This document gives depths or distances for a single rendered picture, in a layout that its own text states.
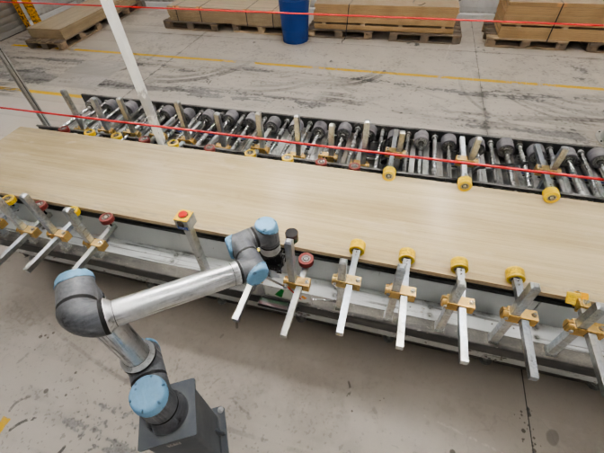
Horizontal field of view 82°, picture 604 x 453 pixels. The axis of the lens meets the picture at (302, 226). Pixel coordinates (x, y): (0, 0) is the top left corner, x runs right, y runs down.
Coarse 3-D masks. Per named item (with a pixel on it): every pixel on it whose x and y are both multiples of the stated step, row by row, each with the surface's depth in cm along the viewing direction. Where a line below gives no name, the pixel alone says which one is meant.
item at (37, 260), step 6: (78, 216) 219; (66, 228) 212; (72, 228) 215; (54, 240) 205; (60, 240) 209; (48, 246) 202; (54, 246) 205; (42, 252) 200; (48, 252) 202; (36, 258) 197; (42, 258) 199; (30, 264) 194; (36, 264) 196; (24, 270) 192; (30, 270) 193
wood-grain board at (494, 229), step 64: (0, 192) 230; (64, 192) 227; (128, 192) 224; (192, 192) 222; (256, 192) 219; (320, 192) 217; (384, 192) 214; (448, 192) 212; (512, 192) 210; (384, 256) 181; (448, 256) 179; (512, 256) 177; (576, 256) 176
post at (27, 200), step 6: (24, 198) 187; (30, 198) 190; (24, 204) 191; (30, 204) 191; (36, 204) 194; (30, 210) 194; (36, 210) 195; (36, 216) 197; (42, 216) 199; (42, 222) 201; (48, 222) 203; (48, 228) 204; (54, 228) 207; (66, 246) 217
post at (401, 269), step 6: (402, 264) 148; (396, 270) 150; (402, 270) 147; (396, 276) 150; (402, 276) 149; (396, 282) 153; (402, 282) 152; (396, 288) 156; (390, 300) 165; (396, 300) 163; (390, 306) 169; (390, 312) 172; (390, 318) 176
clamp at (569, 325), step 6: (564, 324) 147; (570, 324) 144; (576, 324) 144; (594, 324) 144; (600, 324) 144; (564, 330) 147; (570, 330) 144; (576, 330) 143; (582, 330) 142; (588, 330) 142; (594, 330) 142; (582, 336) 145; (600, 336) 142
